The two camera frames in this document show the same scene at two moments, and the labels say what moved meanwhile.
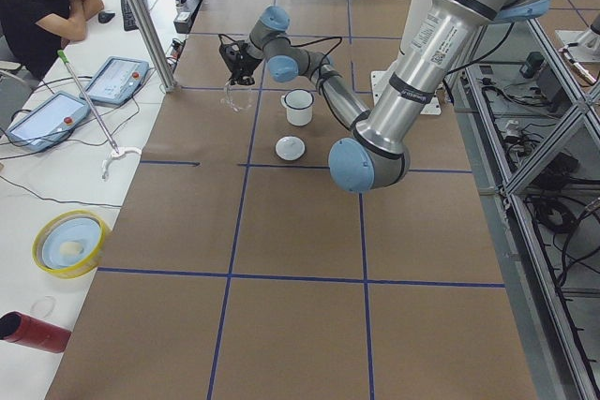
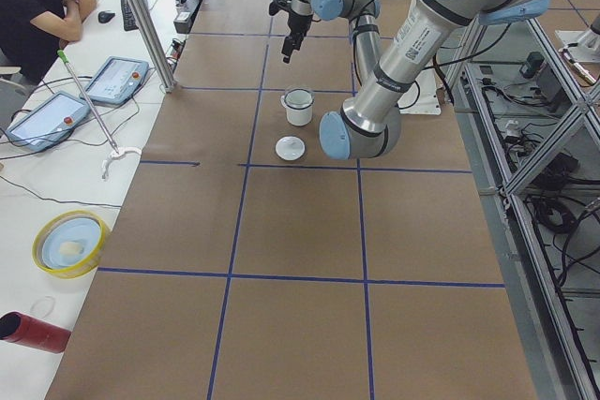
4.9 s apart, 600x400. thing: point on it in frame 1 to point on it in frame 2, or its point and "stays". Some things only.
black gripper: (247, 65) to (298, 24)
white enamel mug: (299, 107) stays
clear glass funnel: (237, 97) to (298, 98)
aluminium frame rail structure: (532, 125) stays
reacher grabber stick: (115, 152) stays
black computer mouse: (105, 16) stays
